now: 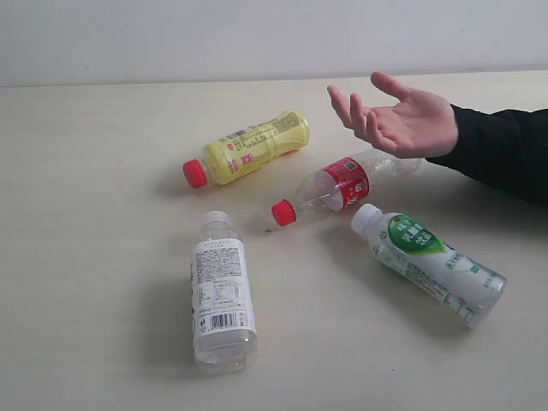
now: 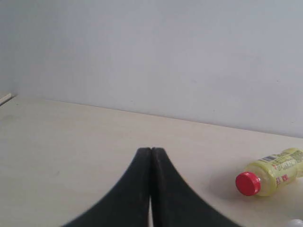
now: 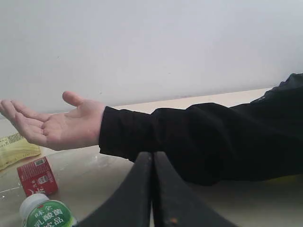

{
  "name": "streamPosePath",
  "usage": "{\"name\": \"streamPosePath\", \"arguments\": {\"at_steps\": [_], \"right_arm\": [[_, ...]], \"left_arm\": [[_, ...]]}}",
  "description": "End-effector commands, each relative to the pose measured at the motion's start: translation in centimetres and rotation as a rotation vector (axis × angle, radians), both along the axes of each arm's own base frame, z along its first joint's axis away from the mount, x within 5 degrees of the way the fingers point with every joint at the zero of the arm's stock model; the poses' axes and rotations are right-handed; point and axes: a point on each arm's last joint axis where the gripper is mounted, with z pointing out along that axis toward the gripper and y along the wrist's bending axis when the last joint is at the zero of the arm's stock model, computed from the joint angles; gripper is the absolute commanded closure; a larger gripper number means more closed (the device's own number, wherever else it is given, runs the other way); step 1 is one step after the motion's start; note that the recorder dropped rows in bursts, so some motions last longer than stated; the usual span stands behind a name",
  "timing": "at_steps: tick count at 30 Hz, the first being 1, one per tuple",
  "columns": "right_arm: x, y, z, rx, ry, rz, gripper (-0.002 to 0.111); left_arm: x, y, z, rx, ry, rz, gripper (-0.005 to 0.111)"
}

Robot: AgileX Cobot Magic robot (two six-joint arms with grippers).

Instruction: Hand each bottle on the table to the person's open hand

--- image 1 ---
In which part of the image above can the open bare human hand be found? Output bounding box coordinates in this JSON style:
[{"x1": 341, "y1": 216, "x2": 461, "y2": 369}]
[{"x1": 327, "y1": 72, "x2": 458, "y2": 159}]

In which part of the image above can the white green yogurt drink bottle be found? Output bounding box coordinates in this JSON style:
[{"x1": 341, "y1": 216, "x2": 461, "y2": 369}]
[{"x1": 351, "y1": 204, "x2": 507, "y2": 329}]

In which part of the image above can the yellow bottle red cap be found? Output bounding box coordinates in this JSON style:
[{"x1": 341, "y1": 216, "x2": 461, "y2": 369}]
[{"x1": 182, "y1": 110, "x2": 309, "y2": 188}]

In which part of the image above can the clear bottle white label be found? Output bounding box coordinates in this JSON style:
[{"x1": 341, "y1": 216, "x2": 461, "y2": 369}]
[{"x1": 191, "y1": 211, "x2": 258, "y2": 376}]

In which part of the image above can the black sleeved forearm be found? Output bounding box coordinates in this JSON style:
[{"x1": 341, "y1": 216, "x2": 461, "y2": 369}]
[{"x1": 427, "y1": 106, "x2": 547, "y2": 206}]

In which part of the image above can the clear bottle red label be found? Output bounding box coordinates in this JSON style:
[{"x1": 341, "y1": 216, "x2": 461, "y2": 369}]
[{"x1": 271, "y1": 149, "x2": 422, "y2": 227}]

